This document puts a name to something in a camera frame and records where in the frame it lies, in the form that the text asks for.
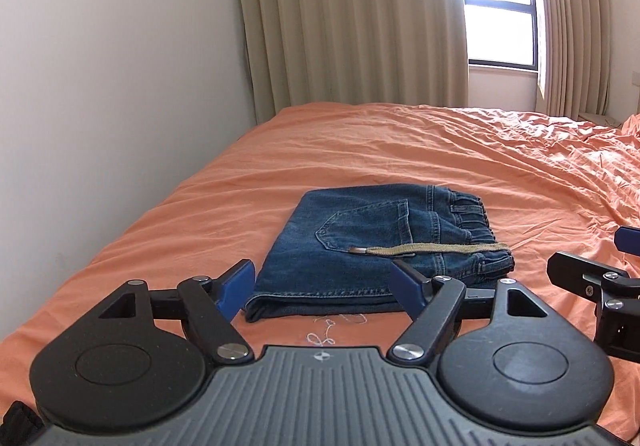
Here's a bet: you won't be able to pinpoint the narrow beige curtain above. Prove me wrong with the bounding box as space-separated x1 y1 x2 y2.
524 0 615 118

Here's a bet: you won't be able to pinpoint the wide beige curtain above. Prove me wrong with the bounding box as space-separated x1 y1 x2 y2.
231 0 471 127

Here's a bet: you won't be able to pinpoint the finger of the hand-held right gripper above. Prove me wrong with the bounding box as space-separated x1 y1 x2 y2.
615 225 640 258
546 250 640 312

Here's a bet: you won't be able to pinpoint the blue denim pants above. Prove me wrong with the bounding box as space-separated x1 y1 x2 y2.
244 183 516 325

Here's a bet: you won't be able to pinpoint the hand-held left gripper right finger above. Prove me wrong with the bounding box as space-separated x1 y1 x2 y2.
391 258 548 367

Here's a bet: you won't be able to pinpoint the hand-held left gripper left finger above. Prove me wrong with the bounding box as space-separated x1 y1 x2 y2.
95 258 257 365

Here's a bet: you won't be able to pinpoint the orange bed sheet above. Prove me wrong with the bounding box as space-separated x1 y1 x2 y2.
0 101 640 443

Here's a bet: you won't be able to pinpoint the black strap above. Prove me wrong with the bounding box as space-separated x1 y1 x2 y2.
0 400 47 446

